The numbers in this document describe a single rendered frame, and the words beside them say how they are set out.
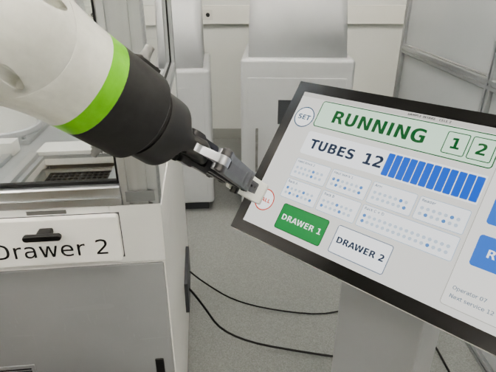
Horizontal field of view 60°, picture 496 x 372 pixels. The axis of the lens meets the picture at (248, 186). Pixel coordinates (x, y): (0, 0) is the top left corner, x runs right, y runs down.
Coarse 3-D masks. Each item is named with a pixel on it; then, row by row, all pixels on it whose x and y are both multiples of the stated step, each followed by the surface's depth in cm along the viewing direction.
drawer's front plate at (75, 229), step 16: (0, 224) 87; (16, 224) 88; (32, 224) 88; (48, 224) 88; (64, 224) 89; (80, 224) 89; (96, 224) 90; (112, 224) 90; (0, 240) 89; (16, 240) 89; (64, 240) 90; (80, 240) 91; (112, 240) 92; (0, 256) 90; (48, 256) 92; (64, 256) 92; (80, 256) 92; (96, 256) 93; (112, 256) 93
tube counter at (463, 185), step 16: (368, 160) 69; (384, 160) 68; (400, 160) 66; (416, 160) 65; (384, 176) 67; (400, 176) 66; (416, 176) 64; (432, 176) 63; (448, 176) 62; (464, 176) 61; (480, 176) 60; (448, 192) 61; (464, 192) 60; (480, 192) 59
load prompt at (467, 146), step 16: (320, 112) 77; (336, 112) 76; (352, 112) 74; (368, 112) 72; (384, 112) 71; (336, 128) 75; (352, 128) 73; (368, 128) 71; (384, 128) 70; (400, 128) 68; (416, 128) 67; (432, 128) 66; (448, 128) 64; (464, 128) 63; (400, 144) 67; (416, 144) 66; (432, 144) 65; (448, 144) 63; (464, 144) 62; (480, 144) 61; (464, 160) 61; (480, 160) 60
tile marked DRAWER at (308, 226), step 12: (288, 204) 74; (288, 216) 74; (300, 216) 72; (312, 216) 71; (276, 228) 74; (288, 228) 73; (300, 228) 72; (312, 228) 70; (324, 228) 69; (312, 240) 70
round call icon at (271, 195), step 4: (268, 188) 78; (268, 192) 78; (272, 192) 77; (276, 192) 77; (264, 196) 78; (268, 196) 77; (272, 196) 77; (276, 196) 76; (264, 200) 77; (268, 200) 77; (272, 200) 76; (252, 204) 78; (256, 204) 78; (260, 204) 78; (264, 204) 77; (268, 204) 77; (272, 204) 76; (256, 208) 78; (260, 208) 77; (264, 208) 77; (268, 208) 76; (264, 212) 76; (268, 212) 76
